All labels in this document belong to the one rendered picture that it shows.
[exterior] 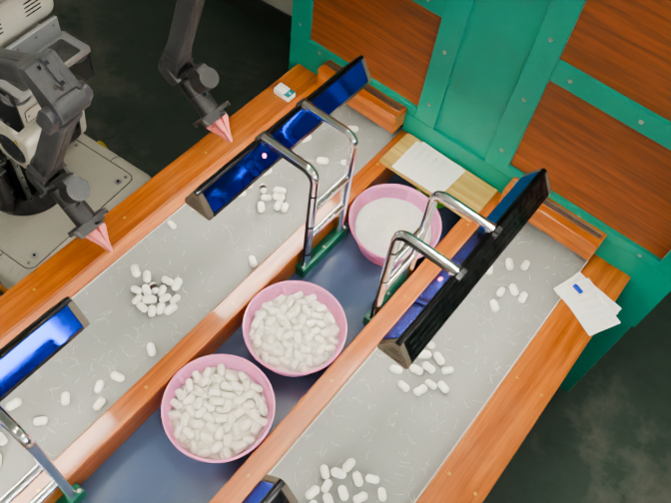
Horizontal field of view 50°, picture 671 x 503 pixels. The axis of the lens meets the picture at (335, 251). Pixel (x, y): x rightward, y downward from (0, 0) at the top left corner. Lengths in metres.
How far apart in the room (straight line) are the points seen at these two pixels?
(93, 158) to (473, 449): 1.76
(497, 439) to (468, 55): 0.98
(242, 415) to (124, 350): 0.34
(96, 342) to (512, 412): 1.04
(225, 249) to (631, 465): 1.63
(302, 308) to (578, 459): 1.26
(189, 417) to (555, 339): 0.96
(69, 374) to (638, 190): 1.48
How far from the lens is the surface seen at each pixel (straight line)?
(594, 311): 2.07
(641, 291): 2.21
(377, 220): 2.08
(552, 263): 2.14
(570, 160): 2.02
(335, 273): 2.03
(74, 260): 1.99
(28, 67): 1.52
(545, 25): 1.82
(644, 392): 2.96
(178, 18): 1.86
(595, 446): 2.79
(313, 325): 1.88
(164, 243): 2.01
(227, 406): 1.78
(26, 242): 2.66
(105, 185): 2.74
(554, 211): 2.09
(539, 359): 1.94
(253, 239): 2.01
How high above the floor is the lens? 2.41
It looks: 57 degrees down
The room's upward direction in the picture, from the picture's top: 10 degrees clockwise
